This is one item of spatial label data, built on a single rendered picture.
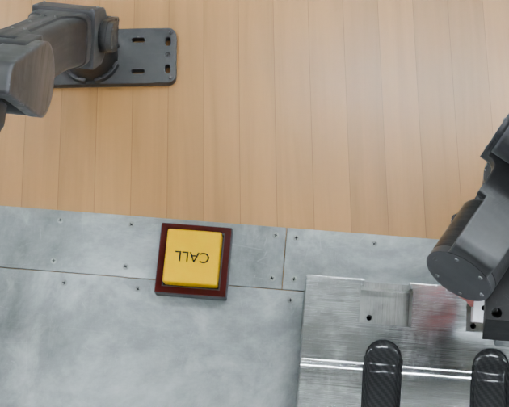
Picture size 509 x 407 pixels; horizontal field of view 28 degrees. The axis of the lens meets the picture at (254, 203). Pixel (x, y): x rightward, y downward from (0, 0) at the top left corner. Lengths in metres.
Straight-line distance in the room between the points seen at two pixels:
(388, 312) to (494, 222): 0.31
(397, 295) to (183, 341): 0.24
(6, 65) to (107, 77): 0.44
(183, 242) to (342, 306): 0.19
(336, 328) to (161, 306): 0.21
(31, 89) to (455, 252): 0.35
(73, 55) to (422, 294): 0.43
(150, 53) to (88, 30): 0.17
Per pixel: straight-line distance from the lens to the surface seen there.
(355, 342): 1.04
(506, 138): 0.78
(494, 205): 0.80
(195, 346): 1.13
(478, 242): 0.78
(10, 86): 0.77
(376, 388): 1.04
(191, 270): 1.11
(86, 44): 1.07
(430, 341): 1.05
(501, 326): 0.84
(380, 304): 1.07
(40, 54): 0.84
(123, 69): 1.22
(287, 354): 1.13
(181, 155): 1.18
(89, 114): 1.21
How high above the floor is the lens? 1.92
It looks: 75 degrees down
